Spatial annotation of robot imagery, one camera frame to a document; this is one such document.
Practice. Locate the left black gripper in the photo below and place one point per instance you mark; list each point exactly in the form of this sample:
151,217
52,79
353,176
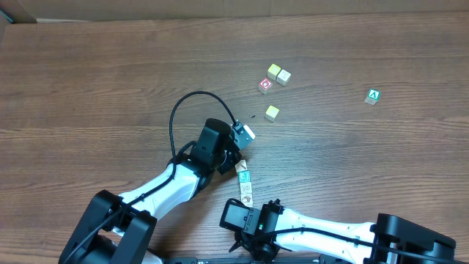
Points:
230,163

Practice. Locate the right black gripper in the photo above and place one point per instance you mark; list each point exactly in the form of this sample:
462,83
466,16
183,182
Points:
239,241

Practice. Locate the hammer picture wooden block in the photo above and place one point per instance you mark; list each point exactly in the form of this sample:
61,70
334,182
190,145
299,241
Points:
241,166

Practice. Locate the green framed wooden block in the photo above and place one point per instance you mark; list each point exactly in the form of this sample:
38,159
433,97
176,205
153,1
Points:
244,176

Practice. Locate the number two wooden block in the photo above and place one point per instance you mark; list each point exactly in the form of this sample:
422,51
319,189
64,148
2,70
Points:
246,187

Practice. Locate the acorn picture wooden block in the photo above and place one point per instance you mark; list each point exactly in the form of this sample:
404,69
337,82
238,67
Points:
247,199

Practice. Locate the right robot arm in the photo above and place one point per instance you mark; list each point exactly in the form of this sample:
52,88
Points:
390,239

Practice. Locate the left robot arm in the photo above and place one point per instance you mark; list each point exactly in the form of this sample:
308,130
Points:
118,228

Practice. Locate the yellow wooden block middle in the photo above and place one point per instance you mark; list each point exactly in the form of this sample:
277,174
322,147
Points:
271,113

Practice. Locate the yellow wooden block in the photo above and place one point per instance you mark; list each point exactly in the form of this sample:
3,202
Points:
271,113
273,71

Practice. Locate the red apple wooden block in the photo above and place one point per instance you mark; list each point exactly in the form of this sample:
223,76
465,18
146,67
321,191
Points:
265,85

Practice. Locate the white wooden block far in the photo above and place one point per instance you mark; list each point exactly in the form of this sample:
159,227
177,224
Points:
283,77

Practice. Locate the yellow top wooden block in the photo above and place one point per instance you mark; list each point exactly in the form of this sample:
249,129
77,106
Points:
273,71

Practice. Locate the green letter wooden block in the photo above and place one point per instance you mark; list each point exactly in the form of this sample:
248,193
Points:
372,97

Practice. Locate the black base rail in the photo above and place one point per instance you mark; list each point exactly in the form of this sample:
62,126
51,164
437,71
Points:
322,259

